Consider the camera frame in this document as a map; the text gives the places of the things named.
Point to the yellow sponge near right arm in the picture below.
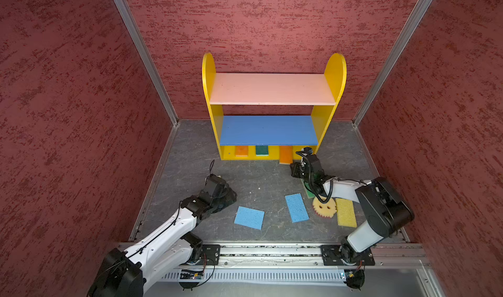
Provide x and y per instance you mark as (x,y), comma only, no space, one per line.
(345,213)

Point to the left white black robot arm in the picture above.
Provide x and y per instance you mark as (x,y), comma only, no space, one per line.
(134,271)

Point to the bright green sponge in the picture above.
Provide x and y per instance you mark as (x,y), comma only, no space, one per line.
(308,191)

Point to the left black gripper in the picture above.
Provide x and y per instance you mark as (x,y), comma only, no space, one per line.
(228,193)

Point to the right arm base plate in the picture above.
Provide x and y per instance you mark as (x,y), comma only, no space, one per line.
(344,255)

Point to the light blue sponge right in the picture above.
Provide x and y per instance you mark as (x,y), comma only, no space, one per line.
(296,207)

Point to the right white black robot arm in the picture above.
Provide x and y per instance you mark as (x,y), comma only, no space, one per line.
(373,207)

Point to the orange sponge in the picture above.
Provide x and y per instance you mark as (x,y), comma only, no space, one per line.
(286,155)

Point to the light blue sponge left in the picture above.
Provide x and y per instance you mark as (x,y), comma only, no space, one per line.
(250,218)

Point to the light blue sponge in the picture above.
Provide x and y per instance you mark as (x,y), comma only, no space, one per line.
(250,218)
(296,207)

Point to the dark green sponge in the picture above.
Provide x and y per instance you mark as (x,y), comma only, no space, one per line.
(262,151)

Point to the yellow shelf with coloured boards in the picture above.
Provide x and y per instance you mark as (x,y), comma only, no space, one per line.
(322,92)

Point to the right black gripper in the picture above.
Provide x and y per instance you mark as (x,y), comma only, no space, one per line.
(294,171)

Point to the aluminium mounting rail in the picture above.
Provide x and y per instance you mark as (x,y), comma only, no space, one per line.
(312,255)

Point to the tan orange-backed sponge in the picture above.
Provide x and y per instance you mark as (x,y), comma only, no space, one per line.
(241,151)

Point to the round smiley face sponge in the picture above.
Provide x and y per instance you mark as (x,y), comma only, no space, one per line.
(325,210)

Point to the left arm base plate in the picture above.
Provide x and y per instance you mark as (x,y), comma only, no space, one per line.
(203,254)

